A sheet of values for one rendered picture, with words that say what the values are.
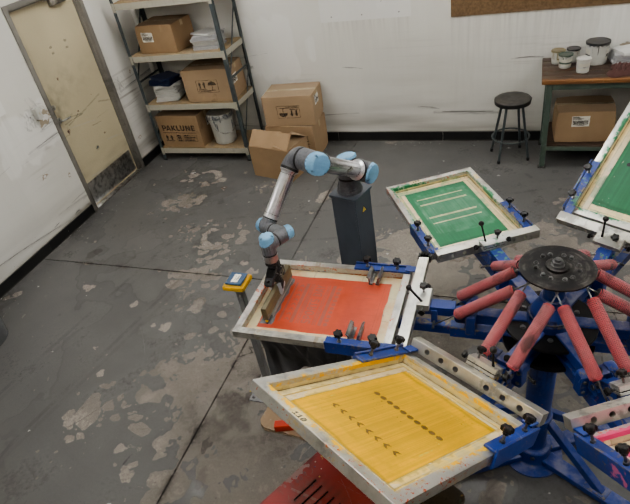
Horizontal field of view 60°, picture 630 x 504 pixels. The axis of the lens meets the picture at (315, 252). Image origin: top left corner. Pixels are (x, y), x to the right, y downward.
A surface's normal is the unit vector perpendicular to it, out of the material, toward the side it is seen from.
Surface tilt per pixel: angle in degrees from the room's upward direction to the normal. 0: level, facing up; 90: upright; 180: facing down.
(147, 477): 0
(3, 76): 90
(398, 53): 90
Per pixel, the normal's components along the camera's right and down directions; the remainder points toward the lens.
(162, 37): -0.37, 0.59
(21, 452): -0.15, -0.80
